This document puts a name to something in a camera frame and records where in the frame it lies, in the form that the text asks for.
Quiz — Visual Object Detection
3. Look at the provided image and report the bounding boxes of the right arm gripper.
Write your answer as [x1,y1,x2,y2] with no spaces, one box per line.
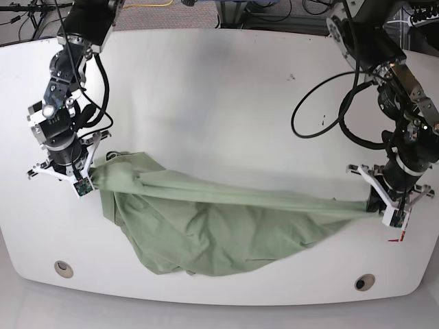
[27,130,111,198]

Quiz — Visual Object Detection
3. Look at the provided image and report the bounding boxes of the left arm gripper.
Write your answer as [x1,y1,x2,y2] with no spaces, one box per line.
[346,157,435,227]

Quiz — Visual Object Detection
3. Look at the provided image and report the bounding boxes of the green polo shirt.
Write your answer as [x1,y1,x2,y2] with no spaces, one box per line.
[91,151,377,277]

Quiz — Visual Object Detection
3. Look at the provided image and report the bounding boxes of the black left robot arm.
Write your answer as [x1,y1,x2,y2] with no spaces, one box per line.
[307,1,438,230]

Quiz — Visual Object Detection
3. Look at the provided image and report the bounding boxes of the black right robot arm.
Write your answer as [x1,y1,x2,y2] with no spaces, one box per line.
[27,1,124,197]

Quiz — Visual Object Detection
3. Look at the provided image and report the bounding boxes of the red tape rectangle marker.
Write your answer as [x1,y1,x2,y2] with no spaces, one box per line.
[386,219,409,243]

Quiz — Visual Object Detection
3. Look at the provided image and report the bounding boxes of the black tripod legs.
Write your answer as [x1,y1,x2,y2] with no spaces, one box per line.
[1,1,73,47]

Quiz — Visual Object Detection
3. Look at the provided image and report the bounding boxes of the white power strip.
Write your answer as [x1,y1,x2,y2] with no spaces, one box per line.
[409,7,438,27]

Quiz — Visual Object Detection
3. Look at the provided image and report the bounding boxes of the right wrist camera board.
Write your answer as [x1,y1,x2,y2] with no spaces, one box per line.
[73,177,94,197]

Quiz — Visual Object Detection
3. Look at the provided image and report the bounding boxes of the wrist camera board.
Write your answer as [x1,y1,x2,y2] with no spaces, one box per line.
[73,177,94,197]
[390,210,407,228]

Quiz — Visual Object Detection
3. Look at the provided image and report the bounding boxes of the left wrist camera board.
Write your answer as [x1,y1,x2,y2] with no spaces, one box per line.
[390,210,407,228]

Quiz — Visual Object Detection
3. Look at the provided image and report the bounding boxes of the right table cable grommet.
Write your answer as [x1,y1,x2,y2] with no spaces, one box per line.
[355,273,375,292]

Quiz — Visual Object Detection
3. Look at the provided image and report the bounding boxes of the table cable grommet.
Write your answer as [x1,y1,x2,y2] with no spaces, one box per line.
[54,260,73,279]
[355,273,375,292]

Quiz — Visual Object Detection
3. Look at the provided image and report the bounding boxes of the left table cable grommet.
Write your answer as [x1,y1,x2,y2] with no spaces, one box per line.
[54,260,73,279]

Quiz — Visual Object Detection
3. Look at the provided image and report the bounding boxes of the yellow cable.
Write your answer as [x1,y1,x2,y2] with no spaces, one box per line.
[121,0,174,11]

